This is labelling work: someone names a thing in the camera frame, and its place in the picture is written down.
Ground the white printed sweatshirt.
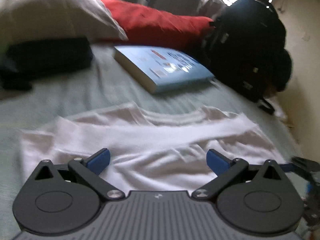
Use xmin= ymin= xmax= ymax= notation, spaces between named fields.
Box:
xmin=21 ymin=103 xmax=285 ymax=192

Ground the green quilted bed cover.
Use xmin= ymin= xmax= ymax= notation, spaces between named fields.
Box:
xmin=1 ymin=44 xmax=301 ymax=239

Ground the light blue book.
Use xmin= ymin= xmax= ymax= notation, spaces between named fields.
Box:
xmin=114 ymin=46 xmax=215 ymax=94

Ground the black backpack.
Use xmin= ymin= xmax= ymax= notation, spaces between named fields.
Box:
xmin=196 ymin=0 xmax=292 ymax=115

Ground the black folded cloth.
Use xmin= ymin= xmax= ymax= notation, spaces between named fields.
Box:
xmin=1 ymin=37 xmax=94 ymax=91

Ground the red blanket roll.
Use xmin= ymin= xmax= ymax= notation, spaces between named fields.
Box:
xmin=99 ymin=0 xmax=213 ymax=51

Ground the grey pillow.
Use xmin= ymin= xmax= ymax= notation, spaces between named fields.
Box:
xmin=1 ymin=0 xmax=128 ymax=53

